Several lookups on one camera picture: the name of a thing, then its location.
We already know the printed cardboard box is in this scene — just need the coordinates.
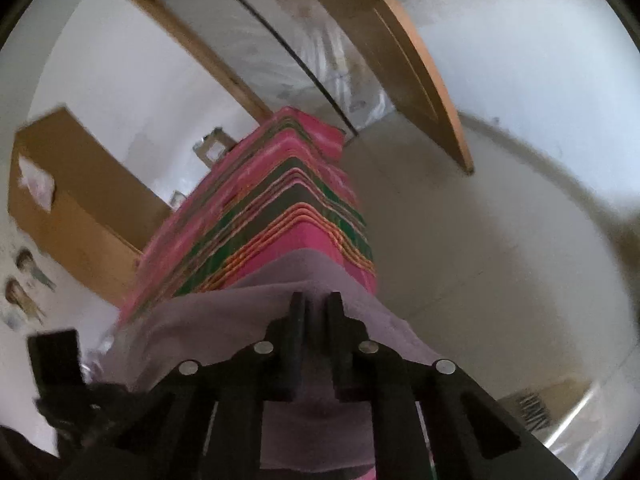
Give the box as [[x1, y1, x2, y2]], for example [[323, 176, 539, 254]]
[[500, 377, 601, 433]]

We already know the white plastic sheet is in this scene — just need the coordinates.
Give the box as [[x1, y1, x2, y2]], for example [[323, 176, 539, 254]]
[[540, 385, 627, 480]]

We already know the mauve garment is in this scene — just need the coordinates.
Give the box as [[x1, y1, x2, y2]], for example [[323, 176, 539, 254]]
[[97, 249, 441, 473]]

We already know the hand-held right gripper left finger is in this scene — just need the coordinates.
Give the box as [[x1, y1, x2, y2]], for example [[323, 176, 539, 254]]
[[60, 291, 307, 480]]

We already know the cartoon wall sticker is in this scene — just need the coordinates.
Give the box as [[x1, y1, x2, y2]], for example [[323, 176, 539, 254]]
[[0, 245, 58, 331]]

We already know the wooden wardrobe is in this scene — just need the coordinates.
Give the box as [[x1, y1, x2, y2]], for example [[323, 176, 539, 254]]
[[7, 106, 173, 308]]

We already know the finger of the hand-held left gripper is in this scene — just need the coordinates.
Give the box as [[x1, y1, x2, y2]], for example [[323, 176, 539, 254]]
[[85, 382, 169, 439]]

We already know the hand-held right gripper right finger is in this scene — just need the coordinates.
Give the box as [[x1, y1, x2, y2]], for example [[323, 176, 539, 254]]
[[326, 291, 578, 480]]

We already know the wooden door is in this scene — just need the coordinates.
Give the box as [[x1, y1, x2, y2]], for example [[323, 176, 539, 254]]
[[277, 0, 475, 175]]

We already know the plastic-covered sliding door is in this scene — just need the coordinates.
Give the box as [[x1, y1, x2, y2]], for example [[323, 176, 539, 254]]
[[157, 0, 388, 136]]

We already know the brown cardboard box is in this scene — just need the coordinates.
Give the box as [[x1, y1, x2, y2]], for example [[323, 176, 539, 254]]
[[192, 127, 234, 166]]

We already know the wooden door frame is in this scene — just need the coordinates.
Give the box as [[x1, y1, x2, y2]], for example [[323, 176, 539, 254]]
[[127, 0, 273, 123]]

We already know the white plastic bag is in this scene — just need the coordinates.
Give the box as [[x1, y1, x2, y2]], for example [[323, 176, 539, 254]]
[[17, 155, 57, 211]]

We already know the pink plaid bed sheet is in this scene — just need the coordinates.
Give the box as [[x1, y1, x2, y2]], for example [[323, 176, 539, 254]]
[[117, 106, 378, 331]]

